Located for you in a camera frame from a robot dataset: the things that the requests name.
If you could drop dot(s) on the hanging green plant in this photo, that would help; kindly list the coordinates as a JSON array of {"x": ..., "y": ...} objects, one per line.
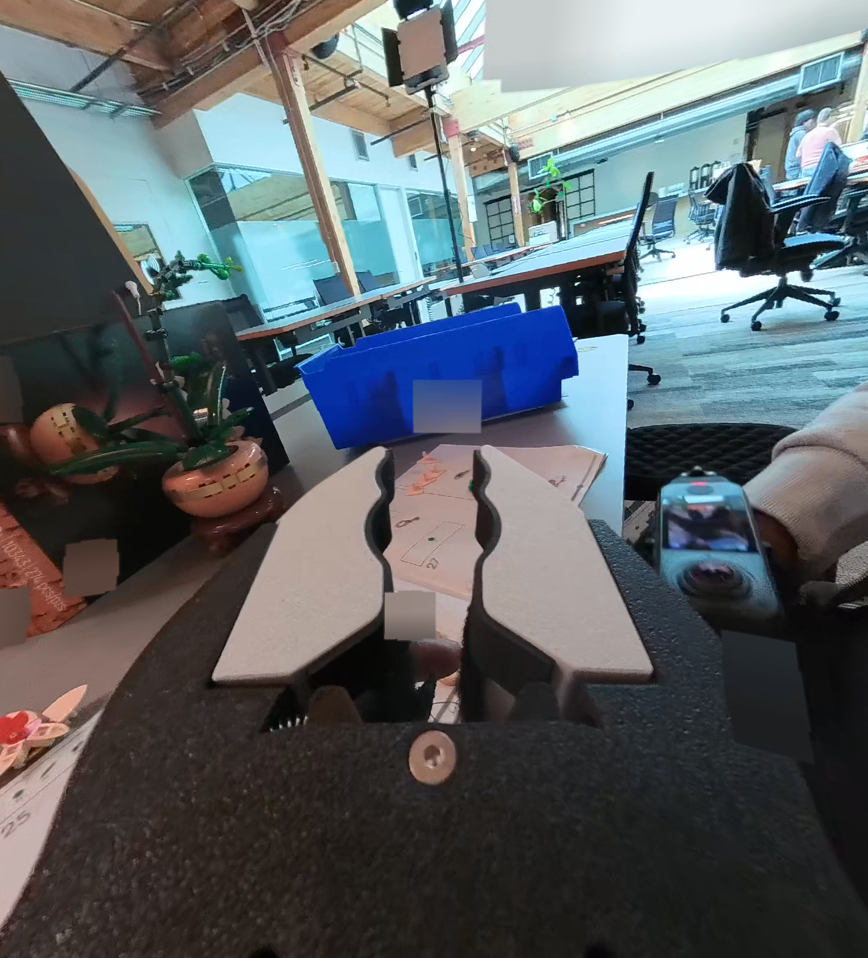
[{"x": 550, "y": 179}]

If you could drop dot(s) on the dark toy set box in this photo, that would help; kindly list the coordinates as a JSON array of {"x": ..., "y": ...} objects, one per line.
[{"x": 29, "y": 262}]

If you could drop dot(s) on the person's right hand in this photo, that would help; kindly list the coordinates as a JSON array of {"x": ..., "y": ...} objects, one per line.
[{"x": 782, "y": 557}]

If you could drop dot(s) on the studio light on stand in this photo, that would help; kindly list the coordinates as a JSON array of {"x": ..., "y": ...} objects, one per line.
[{"x": 422, "y": 45}]

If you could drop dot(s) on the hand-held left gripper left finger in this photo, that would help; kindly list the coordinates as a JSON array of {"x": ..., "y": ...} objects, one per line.
[{"x": 314, "y": 584}]

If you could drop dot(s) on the pink toy flower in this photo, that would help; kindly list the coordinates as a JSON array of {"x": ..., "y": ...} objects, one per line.
[{"x": 22, "y": 737}]

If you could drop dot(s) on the blue plastic bin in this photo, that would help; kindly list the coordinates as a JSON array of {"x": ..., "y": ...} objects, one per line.
[{"x": 374, "y": 374}]

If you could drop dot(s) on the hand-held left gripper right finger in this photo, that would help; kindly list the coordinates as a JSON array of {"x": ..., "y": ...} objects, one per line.
[{"x": 553, "y": 584}]

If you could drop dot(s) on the toy potted plant model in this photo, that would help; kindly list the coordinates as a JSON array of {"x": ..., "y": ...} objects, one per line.
[{"x": 213, "y": 479}]

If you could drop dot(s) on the person's right forearm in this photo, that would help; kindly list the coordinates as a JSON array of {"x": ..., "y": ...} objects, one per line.
[{"x": 838, "y": 464}]

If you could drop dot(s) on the office chair with jacket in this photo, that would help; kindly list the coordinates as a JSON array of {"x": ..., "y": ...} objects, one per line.
[{"x": 771, "y": 224}]

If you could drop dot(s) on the white instruction booklet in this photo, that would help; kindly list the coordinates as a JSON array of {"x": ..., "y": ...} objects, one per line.
[{"x": 553, "y": 468}]

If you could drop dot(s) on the black mesh office chair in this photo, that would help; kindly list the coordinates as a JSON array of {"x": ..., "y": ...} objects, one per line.
[{"x": 703, "y": 449}]

